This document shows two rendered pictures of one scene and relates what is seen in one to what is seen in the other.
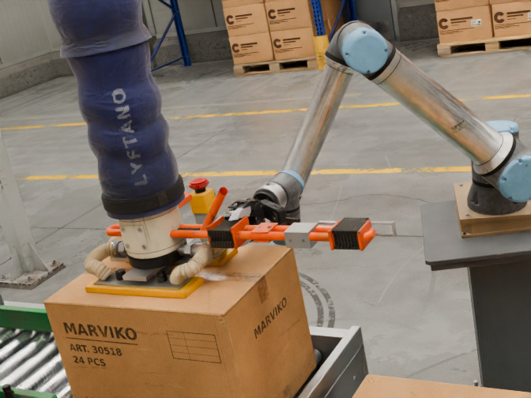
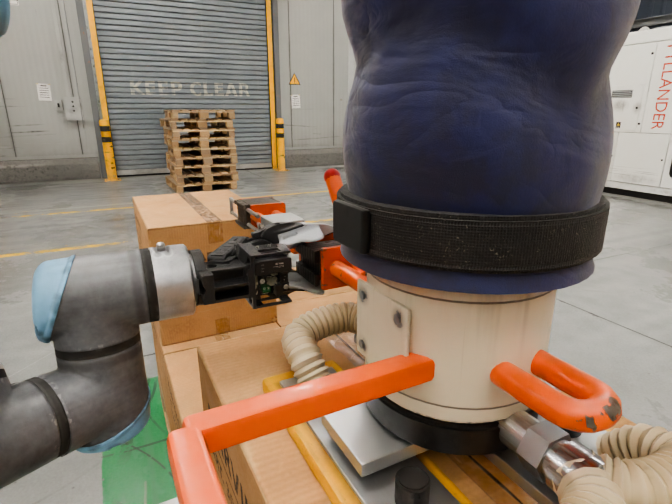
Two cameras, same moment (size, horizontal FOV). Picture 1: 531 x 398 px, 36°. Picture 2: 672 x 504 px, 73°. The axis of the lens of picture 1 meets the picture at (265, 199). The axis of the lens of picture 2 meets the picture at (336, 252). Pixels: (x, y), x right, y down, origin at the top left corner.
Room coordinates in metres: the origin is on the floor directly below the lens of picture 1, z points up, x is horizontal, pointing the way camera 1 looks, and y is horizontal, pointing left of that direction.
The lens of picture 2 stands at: (2.55, 0.44, 1.28)
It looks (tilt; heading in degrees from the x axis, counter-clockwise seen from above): 17 degrees down; 212
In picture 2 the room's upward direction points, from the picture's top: straight up
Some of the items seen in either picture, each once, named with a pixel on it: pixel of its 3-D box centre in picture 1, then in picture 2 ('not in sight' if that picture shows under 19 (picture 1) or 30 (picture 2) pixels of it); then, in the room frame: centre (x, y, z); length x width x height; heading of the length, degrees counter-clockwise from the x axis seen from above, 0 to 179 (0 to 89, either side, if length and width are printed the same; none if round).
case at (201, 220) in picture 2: not in sight; (200, 255); (1.40, -0.89, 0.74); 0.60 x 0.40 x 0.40; 59
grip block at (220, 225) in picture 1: (228, 231); (335, 257); (2.02, 0.11, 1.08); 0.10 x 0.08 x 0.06; 149
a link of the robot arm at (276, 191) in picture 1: (269, 199); (174, 278); (2.21, -0.01, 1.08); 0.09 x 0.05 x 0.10; 58
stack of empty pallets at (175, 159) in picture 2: not in sight; (198, 148); (-3.10, -5.86, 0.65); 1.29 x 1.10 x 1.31; 58
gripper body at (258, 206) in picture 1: (253, 211); (241, 272); (2.14, 0.04, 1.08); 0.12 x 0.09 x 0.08; 148
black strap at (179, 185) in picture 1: (144, 191); (459, 211); (2.15, 0.32, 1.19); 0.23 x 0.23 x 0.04
